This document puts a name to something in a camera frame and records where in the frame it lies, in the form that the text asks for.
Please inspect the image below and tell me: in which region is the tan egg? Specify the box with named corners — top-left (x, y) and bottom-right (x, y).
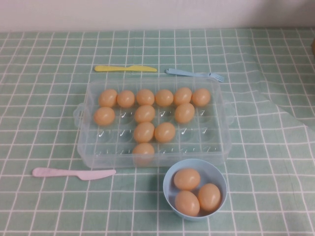
top-left (173, 168), bottom-right (201, 191)
top-left (173, 87), bottom-right (193, 105)
top-left (132, 143), bottom-right (156, 166)
top-left (155, 89), bottom-right (174, 107)
top-left (191, 88), bottom-right (212, 107)
top-left (117, 89), bottom-right (135, 108)
top-left (136, 88), bottom-right (155, 106)
top-left (174, 103), bottom-right (196, 124)
top-left (133, 121), bottom-right (155, 144)
top-left (134, 105), bottom-right (156, 123)
top-left (154, 122), bottom-right (176, 143)
top-left (98, 88), bottom-right (118, 108)
top-left (94, 106), bottom-right (116, 126)
top-left (174, 190), bottom-right (200, 217)
top-left (197, 183), bottom-right (222, 212)

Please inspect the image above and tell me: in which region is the clear plastic egg box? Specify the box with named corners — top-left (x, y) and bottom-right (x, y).
top-left (73, 76), bottom-right (234, 170)

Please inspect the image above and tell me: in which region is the blue plastic fork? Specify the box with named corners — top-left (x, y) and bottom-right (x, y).
top-left (164, 68), bottom-right (225, 82)

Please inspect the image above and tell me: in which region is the yellow plastic knife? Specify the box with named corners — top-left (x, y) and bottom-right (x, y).
top-left (94, 65), bottom-right (158, 73)

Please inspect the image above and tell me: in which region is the blue plastic bowl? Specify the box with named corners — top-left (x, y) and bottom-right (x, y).
top-left (163, 158), bottom-right (227, 222)

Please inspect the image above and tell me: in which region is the pink plastic knife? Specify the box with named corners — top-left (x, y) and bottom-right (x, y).
top-left (31, 167), bottom-right (117, 181)

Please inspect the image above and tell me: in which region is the green checked tablecloth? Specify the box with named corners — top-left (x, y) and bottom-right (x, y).
top-left (0, 27), bottom-right (315, 236)

